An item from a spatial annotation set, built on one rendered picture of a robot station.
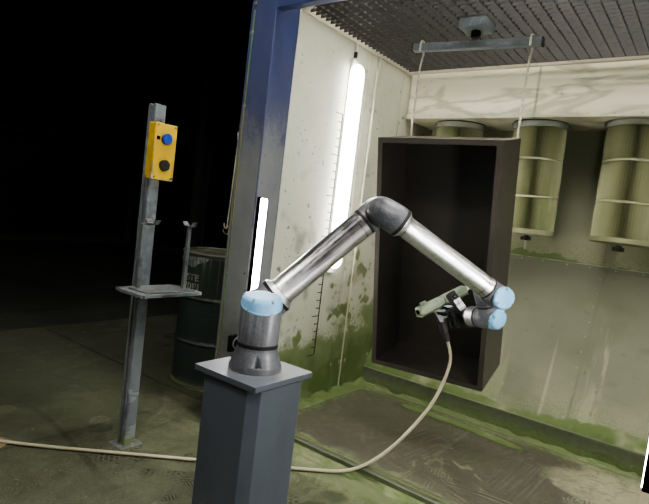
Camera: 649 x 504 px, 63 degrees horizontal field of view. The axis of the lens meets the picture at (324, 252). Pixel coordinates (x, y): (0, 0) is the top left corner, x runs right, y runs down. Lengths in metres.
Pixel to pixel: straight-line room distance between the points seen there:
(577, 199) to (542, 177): 0.39
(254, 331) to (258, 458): 0.43
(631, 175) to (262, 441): 2.57
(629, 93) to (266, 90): 2.04
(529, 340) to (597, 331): 0.40
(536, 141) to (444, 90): 0.73
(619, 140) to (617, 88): 0.29
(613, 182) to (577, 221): 0.52
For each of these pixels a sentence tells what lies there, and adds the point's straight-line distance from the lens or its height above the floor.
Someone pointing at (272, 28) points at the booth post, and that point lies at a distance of 2.92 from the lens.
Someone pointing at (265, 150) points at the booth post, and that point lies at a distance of 2.81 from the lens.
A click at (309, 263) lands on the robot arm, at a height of 1.03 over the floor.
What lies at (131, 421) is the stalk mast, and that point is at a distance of 2.85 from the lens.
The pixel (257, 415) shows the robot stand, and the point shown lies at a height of 0.53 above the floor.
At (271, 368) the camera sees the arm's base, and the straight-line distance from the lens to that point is 1.92.
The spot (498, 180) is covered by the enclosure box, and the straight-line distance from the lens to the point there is 2.48.
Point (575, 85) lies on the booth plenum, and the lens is 3.64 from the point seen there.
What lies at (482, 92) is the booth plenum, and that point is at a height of 2.15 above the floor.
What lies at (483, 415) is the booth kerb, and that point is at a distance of 3.60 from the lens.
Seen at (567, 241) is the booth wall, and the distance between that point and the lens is 3.94.
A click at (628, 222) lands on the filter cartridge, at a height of 1.39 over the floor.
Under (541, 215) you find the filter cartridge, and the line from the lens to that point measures 3.64.
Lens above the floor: 1.23
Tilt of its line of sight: 4 degrees down
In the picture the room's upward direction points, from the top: 7 degrees clockwise
